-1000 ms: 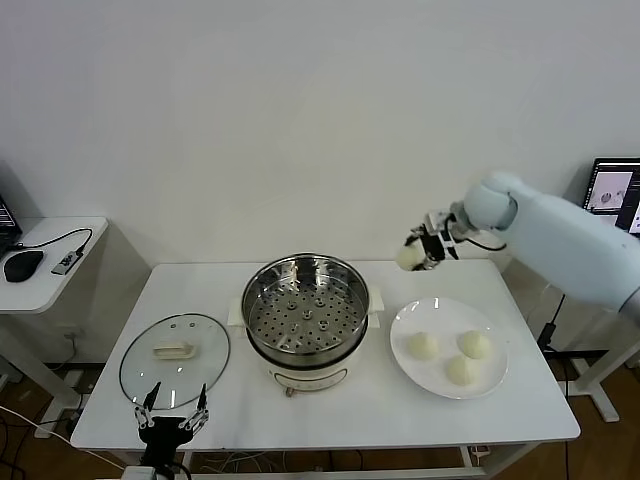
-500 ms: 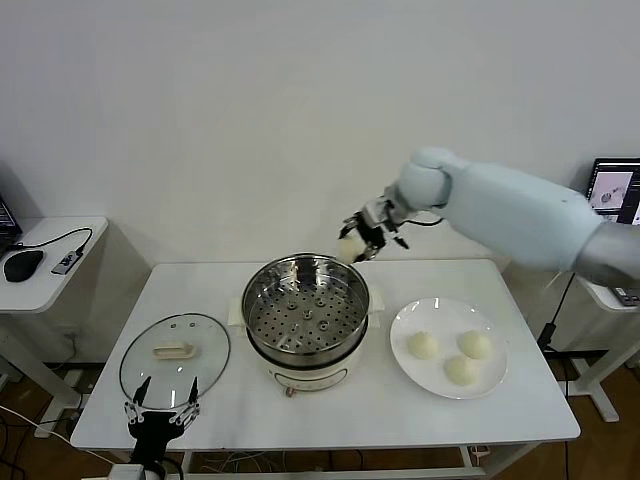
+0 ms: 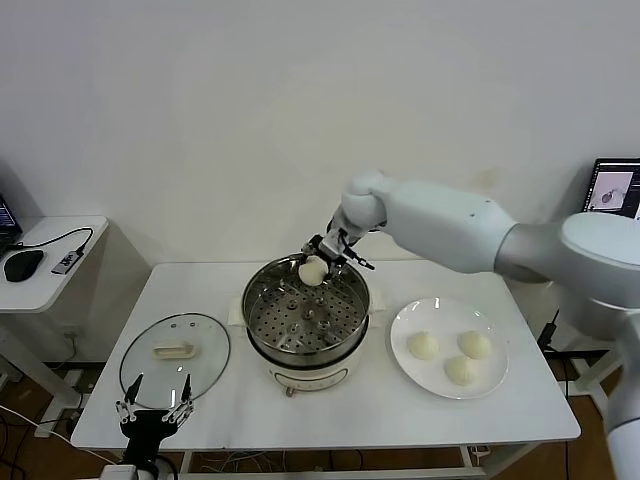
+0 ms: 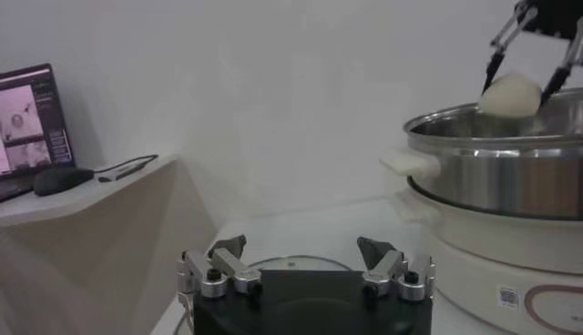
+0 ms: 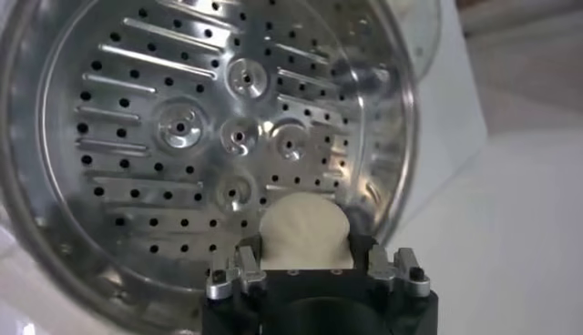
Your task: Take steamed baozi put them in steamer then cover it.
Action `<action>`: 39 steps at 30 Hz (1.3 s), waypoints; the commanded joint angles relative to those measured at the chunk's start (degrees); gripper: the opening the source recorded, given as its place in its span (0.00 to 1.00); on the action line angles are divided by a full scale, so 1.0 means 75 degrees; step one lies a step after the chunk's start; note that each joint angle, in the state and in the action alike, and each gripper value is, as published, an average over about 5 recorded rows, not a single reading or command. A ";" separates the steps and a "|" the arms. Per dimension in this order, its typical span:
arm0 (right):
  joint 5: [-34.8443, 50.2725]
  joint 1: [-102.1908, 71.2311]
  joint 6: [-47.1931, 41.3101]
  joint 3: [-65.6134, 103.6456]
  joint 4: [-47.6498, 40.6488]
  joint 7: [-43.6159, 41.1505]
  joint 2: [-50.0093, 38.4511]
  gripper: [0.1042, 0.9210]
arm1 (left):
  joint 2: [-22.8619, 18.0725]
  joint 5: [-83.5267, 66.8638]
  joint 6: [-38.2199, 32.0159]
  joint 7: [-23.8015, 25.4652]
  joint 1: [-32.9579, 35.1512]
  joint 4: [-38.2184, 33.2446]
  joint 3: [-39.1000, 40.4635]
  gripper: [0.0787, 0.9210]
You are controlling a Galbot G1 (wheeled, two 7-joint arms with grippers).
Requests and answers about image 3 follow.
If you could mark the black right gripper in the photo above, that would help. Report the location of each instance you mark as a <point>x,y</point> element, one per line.
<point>345,240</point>

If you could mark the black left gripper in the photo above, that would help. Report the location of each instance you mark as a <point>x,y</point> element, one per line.
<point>147,422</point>

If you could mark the white steamed baozi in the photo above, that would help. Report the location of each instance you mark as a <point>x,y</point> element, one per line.
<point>462,370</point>
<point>423,345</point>
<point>312,272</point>
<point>475,344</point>

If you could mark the round glass pot lid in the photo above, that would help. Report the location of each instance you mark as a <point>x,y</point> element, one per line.
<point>175,351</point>

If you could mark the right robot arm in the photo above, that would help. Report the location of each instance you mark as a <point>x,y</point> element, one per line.
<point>450,225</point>

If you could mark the perforated steel steamer basket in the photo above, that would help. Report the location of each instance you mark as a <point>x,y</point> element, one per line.
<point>277,336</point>

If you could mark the round white plate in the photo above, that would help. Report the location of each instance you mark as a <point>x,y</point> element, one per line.
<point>402,345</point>

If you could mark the cream electric cooking pot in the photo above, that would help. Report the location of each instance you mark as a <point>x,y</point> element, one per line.
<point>305,377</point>

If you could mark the white side table with mouse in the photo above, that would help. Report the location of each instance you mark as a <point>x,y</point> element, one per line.
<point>50,290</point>

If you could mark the grey usb hub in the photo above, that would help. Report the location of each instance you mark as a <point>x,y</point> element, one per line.
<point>65,263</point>

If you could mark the black computer mouse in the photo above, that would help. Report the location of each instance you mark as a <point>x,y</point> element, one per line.
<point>22,265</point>

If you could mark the black flat bar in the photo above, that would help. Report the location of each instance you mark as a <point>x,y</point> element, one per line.
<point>575,355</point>

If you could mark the white side table with label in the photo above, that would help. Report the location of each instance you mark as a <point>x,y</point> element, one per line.
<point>590,380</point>

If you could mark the grey laptop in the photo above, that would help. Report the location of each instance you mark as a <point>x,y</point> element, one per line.
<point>615,190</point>

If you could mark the white table leg frame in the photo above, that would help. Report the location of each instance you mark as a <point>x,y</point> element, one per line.
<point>325,474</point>

